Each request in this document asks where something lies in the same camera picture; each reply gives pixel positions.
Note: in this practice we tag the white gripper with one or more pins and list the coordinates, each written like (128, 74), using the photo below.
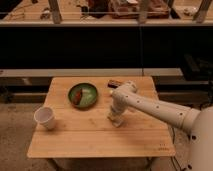
(116, 110)

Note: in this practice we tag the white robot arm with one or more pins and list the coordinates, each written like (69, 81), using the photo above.
(198, 124)

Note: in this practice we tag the dark brown rectangular block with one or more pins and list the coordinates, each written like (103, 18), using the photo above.
(113, 84)

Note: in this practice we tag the green plate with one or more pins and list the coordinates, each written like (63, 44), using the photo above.
(89, 95)

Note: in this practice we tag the red sausage on plate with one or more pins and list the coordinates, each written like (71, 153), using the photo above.
(77, 97)

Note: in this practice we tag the wooden table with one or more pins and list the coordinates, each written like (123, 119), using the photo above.
(90, 134)

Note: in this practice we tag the white paper cup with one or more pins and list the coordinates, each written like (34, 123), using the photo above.
(45, 117)

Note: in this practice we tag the long wooden workbench shelf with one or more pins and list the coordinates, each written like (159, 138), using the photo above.
(106, 12)

